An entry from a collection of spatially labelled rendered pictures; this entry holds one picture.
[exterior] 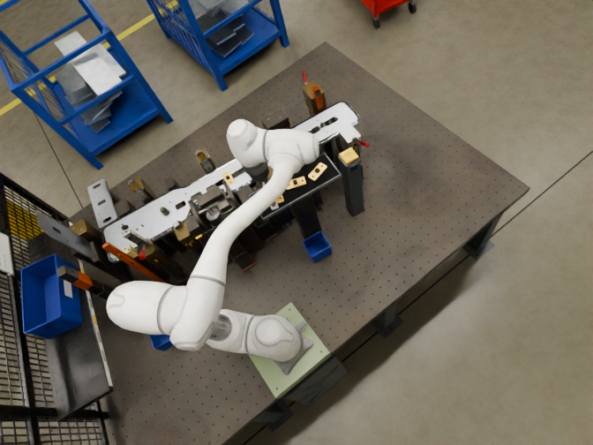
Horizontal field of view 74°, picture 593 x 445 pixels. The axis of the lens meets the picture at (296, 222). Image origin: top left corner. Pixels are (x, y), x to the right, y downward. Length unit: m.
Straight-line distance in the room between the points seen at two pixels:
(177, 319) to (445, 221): 1.40
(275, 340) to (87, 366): 0.78
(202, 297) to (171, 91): 3.29
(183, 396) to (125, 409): 0.28
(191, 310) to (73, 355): 0.94
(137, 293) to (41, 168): 3.33
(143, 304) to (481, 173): 1.71
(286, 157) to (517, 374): 1.90
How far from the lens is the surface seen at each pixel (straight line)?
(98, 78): 3.85
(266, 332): 1.56
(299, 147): 1.21
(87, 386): 1.85
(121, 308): 1.16
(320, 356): 1.77
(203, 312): 1.06
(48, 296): 2.10
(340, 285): 1.90
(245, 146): 1.25
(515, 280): 2.76
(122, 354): 2.20
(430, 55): 3.83
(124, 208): 2.15
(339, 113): 2.04
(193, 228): 1.72
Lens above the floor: 2.50
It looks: 61 degrees down
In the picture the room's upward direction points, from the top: 23 degrees counter-clockwise
